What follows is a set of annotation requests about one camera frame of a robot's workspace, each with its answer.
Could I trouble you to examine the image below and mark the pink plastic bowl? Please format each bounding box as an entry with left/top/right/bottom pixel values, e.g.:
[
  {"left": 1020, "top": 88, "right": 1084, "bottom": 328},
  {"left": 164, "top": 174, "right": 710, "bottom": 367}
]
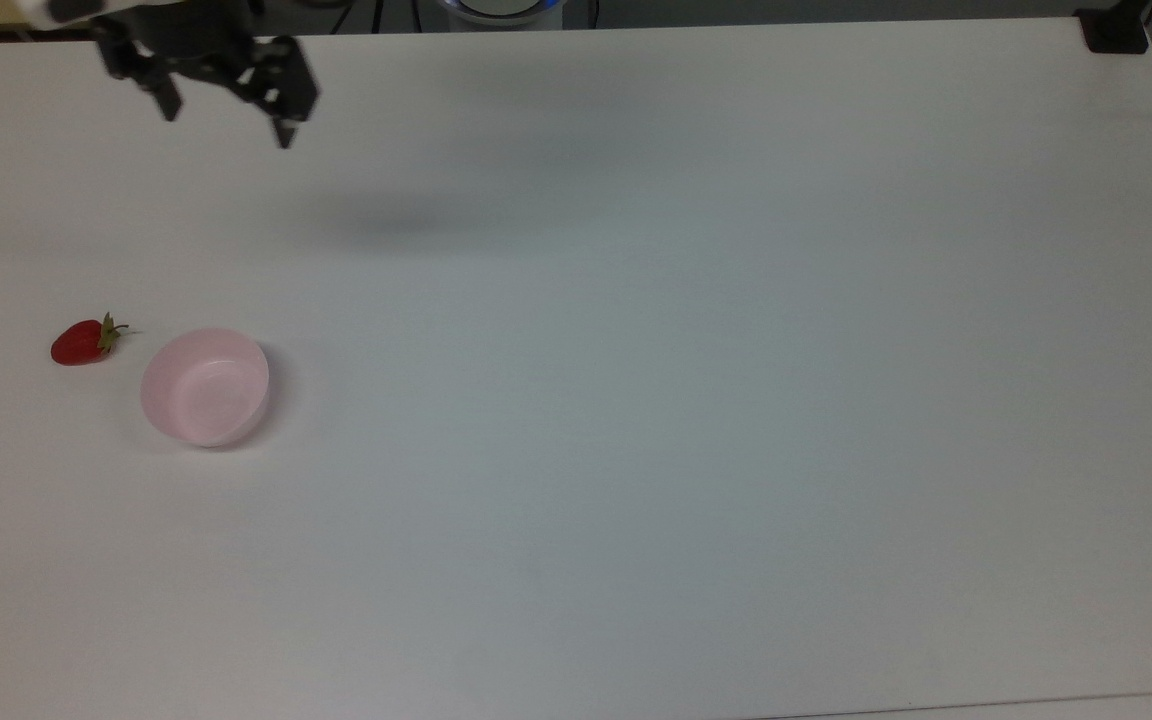
[{"left": 140, "top": 328, "right": 271, "bottom": 449}]

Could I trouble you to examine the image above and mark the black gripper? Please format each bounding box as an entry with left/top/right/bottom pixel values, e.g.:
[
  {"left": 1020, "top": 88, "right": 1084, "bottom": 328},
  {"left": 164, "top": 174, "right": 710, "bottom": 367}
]
[{"left": 89, "top": 0, "right": 322, "bottom": 150}]

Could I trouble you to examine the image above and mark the red strawberry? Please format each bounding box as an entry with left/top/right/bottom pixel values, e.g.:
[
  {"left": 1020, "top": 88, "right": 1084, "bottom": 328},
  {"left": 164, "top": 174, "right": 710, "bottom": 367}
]
[{"left": 50, "top": 312, "right": 132, "bottom": 367}]

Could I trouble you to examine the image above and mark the black table clamp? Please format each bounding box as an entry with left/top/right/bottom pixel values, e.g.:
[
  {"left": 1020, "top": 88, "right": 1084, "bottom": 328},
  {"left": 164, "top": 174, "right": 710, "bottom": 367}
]
[{"left": 1074, "top": 0, "right": 1152, "bottom": 55}]

